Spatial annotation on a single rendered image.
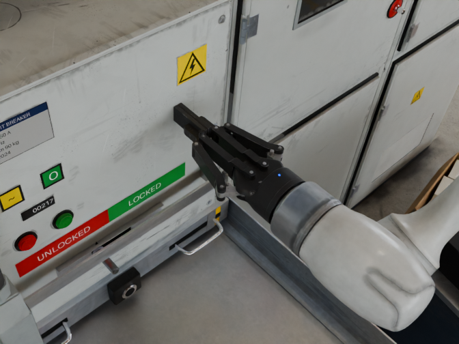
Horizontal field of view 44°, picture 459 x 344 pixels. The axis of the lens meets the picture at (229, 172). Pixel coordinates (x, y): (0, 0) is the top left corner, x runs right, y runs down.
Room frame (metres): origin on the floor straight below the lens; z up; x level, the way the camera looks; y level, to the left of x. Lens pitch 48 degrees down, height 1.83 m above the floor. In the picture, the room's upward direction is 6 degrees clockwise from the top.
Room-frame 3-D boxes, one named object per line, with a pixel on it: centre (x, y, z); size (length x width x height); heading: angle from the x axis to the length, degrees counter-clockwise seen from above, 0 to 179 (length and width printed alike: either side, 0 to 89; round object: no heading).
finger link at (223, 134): (0.58, -0.01, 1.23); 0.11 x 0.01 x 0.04; 46
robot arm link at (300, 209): (0.47, -0.11, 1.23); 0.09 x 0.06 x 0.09; 138
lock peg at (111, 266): (0.51, 0.19, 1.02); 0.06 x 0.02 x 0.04; 47
